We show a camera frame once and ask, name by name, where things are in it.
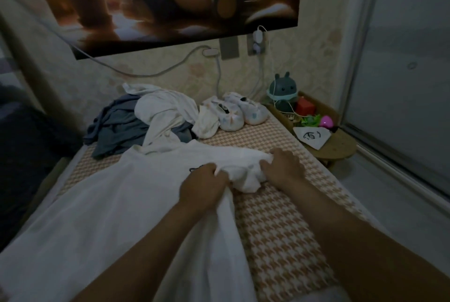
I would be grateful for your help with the teal round bunny lamp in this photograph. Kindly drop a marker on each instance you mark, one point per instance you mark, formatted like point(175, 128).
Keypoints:
point(282, 89)

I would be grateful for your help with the grey sliding door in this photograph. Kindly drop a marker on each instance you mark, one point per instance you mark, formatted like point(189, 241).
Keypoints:
point(401, 66)

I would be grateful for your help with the white printed card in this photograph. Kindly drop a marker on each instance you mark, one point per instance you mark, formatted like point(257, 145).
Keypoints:
point(311, 136)

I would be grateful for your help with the pink ball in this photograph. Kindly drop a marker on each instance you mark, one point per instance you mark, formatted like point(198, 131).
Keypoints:
point(326, 122)

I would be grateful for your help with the person's left hand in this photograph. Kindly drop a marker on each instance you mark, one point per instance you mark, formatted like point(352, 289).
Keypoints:
point(204, 189)

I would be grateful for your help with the white printed slipper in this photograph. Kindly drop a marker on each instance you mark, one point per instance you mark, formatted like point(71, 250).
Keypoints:
point(228, 115)
point(252, 110)

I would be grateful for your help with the wooden bedside tray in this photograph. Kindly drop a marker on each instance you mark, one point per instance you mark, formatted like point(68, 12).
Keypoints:
point(341, 147)

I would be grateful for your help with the person's left forearm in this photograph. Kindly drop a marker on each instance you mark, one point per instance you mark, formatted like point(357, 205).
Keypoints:
point(140, 263)

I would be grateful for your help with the white charger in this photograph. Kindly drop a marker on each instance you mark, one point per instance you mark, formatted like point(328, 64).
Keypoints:
point(258, 39)

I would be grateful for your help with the red toy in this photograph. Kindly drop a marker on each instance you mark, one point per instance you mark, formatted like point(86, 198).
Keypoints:
point(305, 106)

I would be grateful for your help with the dark patterned bed cover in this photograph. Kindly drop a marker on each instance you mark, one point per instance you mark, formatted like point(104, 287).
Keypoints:
point(21, 158)

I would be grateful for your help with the grey wall socket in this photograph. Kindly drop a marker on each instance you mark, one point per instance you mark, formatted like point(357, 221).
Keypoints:
point(229, 48)

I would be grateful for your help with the person's right forearm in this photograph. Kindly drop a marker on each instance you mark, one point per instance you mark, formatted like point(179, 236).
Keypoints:
point(358, 242)

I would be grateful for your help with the white T-shirt with letter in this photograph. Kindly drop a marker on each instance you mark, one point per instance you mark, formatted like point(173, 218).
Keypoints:
point(105, 221)

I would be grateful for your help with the person's right hand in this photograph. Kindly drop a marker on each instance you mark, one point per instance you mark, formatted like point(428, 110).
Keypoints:
point(285, 168)

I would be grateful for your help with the green toy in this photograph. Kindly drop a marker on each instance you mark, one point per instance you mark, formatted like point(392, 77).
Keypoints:
point(311, 120)

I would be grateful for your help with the white wall plug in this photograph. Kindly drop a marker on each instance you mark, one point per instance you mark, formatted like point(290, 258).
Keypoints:
point(211, 52)

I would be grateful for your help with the pile of grey-blue clothes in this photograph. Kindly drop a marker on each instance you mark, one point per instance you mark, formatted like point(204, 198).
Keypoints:
point(116, 129)

